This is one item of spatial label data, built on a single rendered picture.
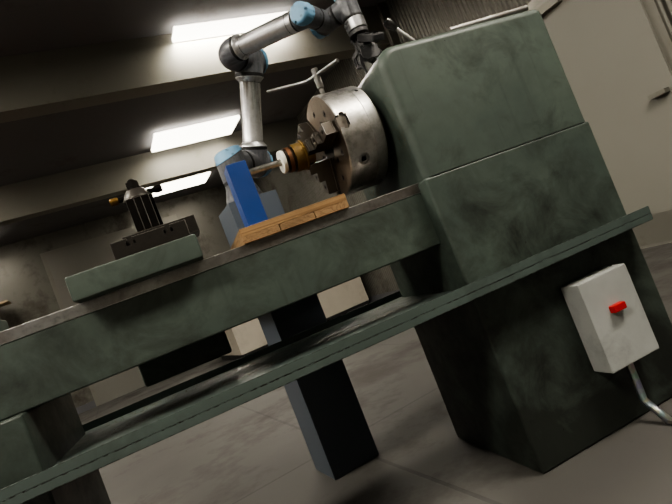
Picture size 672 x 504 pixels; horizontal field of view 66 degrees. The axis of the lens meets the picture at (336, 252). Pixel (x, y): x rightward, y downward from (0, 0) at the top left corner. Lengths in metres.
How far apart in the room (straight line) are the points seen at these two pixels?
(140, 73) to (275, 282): 3.97
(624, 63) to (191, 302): 3.73
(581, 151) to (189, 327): 1.25
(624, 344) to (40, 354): 1.49
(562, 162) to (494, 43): 0.41
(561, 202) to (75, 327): 1.35
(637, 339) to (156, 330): 1.29
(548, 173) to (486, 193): 0.22
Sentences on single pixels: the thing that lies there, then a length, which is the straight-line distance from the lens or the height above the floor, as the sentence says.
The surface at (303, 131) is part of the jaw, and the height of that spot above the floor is 1.16.
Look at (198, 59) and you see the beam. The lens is 5.29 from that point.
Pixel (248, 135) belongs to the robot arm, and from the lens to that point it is 2.21.
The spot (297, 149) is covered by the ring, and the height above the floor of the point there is 1.09.
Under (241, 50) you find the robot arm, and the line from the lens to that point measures 2.09.
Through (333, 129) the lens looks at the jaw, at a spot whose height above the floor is 1.09.
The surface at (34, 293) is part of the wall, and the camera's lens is 10.79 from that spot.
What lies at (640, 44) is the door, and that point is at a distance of 4.38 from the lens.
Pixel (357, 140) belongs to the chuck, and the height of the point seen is 1.04.
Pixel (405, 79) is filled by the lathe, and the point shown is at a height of 1.14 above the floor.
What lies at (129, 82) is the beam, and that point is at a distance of 5.09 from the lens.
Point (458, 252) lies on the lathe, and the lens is 1.45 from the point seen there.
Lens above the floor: 0.72
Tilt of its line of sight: 2 degrees up
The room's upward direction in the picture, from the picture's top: 21 degrees counter-clockwise
